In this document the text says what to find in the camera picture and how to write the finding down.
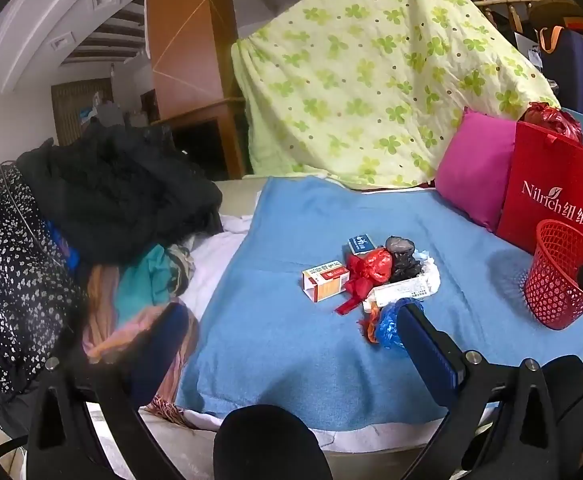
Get bright blue cloth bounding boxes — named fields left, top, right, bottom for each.
left=46, top=220, right=80, bottom=267

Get knotted light blue bag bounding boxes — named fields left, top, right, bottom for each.
left=418, top=251, right=442, bottom=296

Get orange red wrapper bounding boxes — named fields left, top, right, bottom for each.
left=359, top=305, right=385, bottom=345

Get blue cardboard box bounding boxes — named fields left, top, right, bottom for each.
left=347, top=232, right=378, bottom=257

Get knotted red plastic bag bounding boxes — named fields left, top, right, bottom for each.
left=335, top=248, right=395, bottom=317

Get dark rounded cloth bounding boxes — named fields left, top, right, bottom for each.
left=214, top=405, right=333, bottom=480

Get orange wooden pillar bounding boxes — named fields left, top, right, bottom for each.
left=145, top=0, right=247, bottom=181

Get blue plastic bag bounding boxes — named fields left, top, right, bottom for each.
left=377, top=299, right=425, bottom=351

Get blue blanket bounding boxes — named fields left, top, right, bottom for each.
left=176, top=175, right=583, bottom=433

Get green clover print quilt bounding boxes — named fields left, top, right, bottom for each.
left=231, top=0, right=562, bottom=191

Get brown wooden door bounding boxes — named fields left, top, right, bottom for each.
left=51, top=77, right=114, bottom=146

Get orange white cardboard box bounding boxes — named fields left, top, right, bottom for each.
left=301, top=260, right=351, bottom=303

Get teal cloth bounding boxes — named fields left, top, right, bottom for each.
left=116, top=245, right=182, bottom=326

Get knotted black plastic bag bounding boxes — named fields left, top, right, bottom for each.
left=384, top=235, right=427, bottom=283

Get white sheet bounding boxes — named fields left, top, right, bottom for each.
left=178, top=212, right=259, bottom=323

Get pink pillow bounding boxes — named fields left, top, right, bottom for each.
left=435, top=107, right=519, bottom=233

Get red paper shopping bag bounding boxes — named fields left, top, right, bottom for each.
left=495, top=120, right=583, bottom=256

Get dark blue bag orange handles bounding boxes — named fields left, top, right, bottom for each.
left=536, top=25, right=583, bottom=121

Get large crumpled red plastic bag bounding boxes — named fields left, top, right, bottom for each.
left=519, top=101, right=583, bottom=146

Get orange pink scarf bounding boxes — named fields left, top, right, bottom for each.
left=82, top=265, right=199, bottom=426

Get white printed paper packet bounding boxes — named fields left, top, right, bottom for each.
left=365, top=280, right=431, bottom=311

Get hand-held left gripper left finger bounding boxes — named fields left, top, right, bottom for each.
left=25, top=301, right=192, bottom=480

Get red mesh plastic basket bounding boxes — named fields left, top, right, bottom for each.
left=524, top=219, right=583, bottom=331

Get black white floral cloth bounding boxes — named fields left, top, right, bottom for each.
left=0, top=162, right=89, bottom=396

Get pile of black clothes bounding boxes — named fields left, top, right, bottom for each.
left=16, top=120, right=224, bottom=266

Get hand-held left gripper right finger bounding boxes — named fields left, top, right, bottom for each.
left=395, top=302, right=559, bottom=480

